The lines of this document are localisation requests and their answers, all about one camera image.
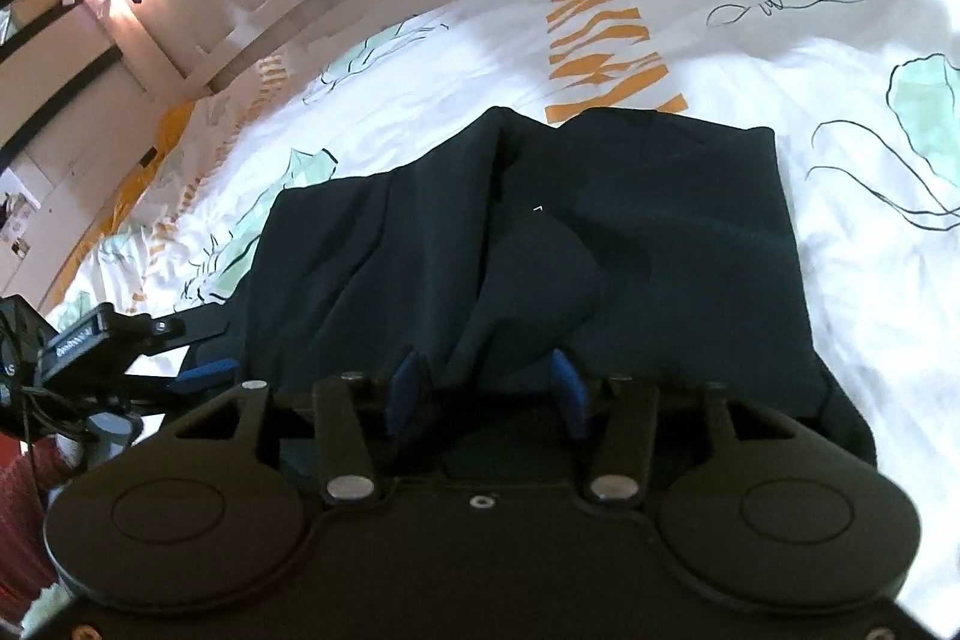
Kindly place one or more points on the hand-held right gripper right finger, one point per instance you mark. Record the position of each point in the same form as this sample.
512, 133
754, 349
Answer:
568, 400

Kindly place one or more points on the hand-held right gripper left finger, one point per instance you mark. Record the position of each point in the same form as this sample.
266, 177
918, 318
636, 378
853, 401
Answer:
405, 394

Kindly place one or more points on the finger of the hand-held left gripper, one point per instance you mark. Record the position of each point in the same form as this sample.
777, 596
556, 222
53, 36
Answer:
210, 374
165, 329

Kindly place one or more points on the black hoodie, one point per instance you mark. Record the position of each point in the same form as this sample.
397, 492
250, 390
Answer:
675, 235

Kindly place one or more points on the person's left forearm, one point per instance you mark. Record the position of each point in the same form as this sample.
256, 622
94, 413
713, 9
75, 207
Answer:
19, 520

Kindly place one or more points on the white leaf-print duvet cover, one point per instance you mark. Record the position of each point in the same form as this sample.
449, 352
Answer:
750, 48

